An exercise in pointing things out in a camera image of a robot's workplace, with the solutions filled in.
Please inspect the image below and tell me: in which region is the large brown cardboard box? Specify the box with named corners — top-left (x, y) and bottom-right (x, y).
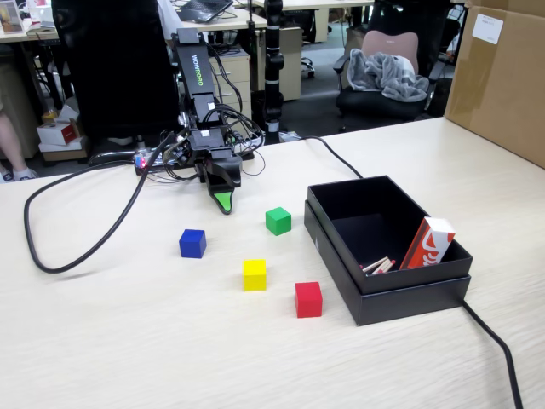
top-left (442, 0), bottom-right (545, 168)

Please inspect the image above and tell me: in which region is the black laptop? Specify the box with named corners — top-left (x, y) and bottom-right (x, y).
top-left (176, 0), bottom-right (235, 24)

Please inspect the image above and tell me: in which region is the beige side cabinet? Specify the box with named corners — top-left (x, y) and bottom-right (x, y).
top-left (278, 26), bottom-right (305, 102)

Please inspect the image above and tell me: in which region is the white office desk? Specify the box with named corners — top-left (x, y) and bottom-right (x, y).
top-left (0, 7), bottom-right (268, 43)

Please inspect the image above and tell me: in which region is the person bare leg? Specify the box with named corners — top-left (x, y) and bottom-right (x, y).
top-left (0, 108), bottom-right (27, 172)

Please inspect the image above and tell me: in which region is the black box lid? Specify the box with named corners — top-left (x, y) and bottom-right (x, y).
top-left (302, 199), bottom-right (473, 328)

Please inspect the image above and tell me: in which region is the red cube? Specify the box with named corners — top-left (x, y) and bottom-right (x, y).
top-left (293, 280), bottom-right (324, 320)

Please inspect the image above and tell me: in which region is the blue cube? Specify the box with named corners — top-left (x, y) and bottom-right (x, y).
top-left (178, 228), bottom-right (208, 260)

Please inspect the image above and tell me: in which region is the thick black cable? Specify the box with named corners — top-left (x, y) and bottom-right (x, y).
top-left (300, 135), bottom-right (525, 409)
top-left (23, 132), bottom-right (178, 274)

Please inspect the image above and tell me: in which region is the grey blanket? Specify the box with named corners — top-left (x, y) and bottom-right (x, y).
top-left (347, 48), bottom-right (431, 104)

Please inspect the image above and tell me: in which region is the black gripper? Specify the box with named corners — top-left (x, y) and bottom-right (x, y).
top-left (186, 128), bottom-right (244, 216)

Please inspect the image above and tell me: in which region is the black office chair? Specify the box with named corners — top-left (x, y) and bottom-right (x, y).
top-left (49, 0), bottom-right (182, 168)

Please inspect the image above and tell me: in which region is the green cube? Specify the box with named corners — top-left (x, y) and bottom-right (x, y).
top-left (264, 206), bottom-right (293, 237)

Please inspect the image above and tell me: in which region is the white sneaker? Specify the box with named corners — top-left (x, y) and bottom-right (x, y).
top-left (0, 166), bottom-right (40, 185)

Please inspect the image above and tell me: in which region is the beige drawer cabinet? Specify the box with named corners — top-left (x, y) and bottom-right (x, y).
top-left (207, 45), bottom-right (253, 125)

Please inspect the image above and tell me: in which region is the controller board with red LED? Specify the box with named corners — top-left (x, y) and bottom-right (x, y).
top-left (133, 149), bottom-right (172, 176)

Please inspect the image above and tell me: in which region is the yellow cube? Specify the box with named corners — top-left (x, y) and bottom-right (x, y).
top-left (242, 258), bottom-right (268, 293)

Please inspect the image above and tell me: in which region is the small framed picture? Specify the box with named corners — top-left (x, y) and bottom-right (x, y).
top-left (0, 0), bottom-right (26, 36)

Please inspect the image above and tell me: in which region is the white and red small box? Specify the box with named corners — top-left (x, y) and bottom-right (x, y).
top-left (35, 120), bottom-right (85, 149)

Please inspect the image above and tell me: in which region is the red and white matchbox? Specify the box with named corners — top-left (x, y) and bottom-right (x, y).
top-left (398, 216), bottom-right (457, 272)

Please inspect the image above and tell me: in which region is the black cardboard box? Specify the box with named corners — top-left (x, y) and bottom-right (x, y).
top-left (307, 174), bottom-right (474, 296)

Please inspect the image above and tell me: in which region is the office chair pink backrest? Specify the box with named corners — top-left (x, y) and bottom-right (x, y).
top-left (332, 28), bottom-right (442, 132)

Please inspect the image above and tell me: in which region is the black jointed pole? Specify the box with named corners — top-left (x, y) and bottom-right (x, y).
top-left (261, 0), bottom-right (286, 145)

